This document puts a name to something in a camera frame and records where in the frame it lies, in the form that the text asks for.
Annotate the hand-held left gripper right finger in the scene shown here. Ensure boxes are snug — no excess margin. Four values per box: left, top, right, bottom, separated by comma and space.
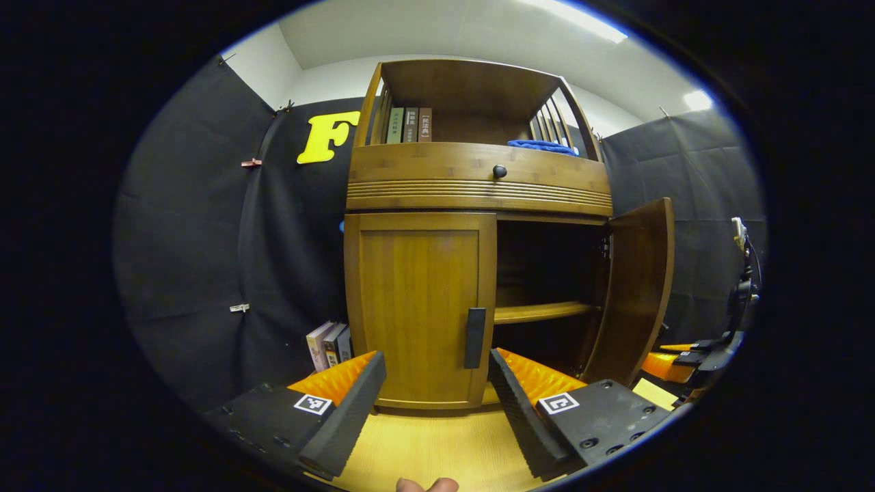
488, 347, 674, 482

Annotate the wooden cabinet door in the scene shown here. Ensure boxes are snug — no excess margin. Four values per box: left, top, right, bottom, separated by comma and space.
580, 197, 676, 389
343, 212, 498, 411

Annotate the blue cloth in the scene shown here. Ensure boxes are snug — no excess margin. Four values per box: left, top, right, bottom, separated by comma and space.
507, 139, 580, 156

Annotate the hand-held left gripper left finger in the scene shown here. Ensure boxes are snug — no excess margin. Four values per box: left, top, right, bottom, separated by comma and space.
205, 351, 387, 479

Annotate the book with yellow spine label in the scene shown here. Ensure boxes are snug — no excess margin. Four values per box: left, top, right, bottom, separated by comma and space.
323, 324, 347, 368

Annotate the black backdrop cloth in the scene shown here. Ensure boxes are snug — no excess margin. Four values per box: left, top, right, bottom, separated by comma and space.
113, 51, 765, 411

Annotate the pale purple book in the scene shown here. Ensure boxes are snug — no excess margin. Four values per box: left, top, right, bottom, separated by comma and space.
306, 321, 337, 373

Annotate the wooden drawer with black knob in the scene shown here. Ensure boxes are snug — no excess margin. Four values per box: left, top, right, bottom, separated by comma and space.
346, 142, 614, 218

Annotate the wooden double-door shoe cabinet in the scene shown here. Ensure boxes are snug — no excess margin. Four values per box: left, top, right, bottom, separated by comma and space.
342, 58, 676, 414

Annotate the wooden inner shelf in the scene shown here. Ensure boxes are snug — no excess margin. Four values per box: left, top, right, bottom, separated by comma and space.
494, 301, 602, 325

